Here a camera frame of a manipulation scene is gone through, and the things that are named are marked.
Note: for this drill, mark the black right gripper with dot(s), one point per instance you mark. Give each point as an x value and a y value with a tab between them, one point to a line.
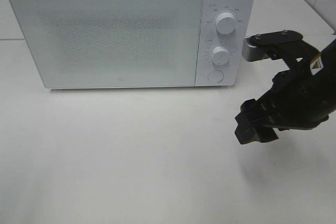
297	100

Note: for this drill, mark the white timer knob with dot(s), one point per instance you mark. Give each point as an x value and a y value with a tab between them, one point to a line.
220	56

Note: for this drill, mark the white microwave door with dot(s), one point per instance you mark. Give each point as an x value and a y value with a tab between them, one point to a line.
112	43

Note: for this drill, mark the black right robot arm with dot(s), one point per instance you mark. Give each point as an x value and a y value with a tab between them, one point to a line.
324	59

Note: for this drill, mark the white upper power knob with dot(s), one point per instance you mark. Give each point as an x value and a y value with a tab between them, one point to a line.
225	23

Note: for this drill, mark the white microwave oven body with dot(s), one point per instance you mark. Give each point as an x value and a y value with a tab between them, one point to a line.
209	38

